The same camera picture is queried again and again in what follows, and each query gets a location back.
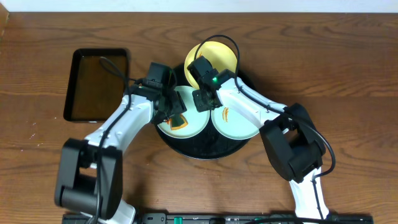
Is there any orange and green sponge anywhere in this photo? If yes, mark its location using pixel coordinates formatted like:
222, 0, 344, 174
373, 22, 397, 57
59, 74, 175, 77
166, 114, 188, 131

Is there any pale green plate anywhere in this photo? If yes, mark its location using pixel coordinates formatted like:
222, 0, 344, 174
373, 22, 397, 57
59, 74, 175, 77
211, 106, 259, 140
157, 86, 210, 139

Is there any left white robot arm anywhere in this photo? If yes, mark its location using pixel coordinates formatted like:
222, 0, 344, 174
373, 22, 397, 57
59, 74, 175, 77
54, 63, 187, 223

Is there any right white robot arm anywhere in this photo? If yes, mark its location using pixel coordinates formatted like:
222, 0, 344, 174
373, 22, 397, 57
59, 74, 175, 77
187, 56, 330, 220

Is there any round black serving tray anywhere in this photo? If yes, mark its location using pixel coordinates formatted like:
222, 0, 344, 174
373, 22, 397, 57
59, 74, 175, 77
155, 64, 250, 160

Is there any black rectangular water tray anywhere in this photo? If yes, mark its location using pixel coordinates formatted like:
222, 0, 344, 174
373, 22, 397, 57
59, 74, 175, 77
63, 48, 129, 122

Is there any yellow plate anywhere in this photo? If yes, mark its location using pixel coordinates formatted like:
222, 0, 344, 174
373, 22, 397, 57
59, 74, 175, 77
184, 41, 237, 89

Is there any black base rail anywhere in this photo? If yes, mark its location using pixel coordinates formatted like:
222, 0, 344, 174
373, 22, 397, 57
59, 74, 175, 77
61, 212, 374, 224

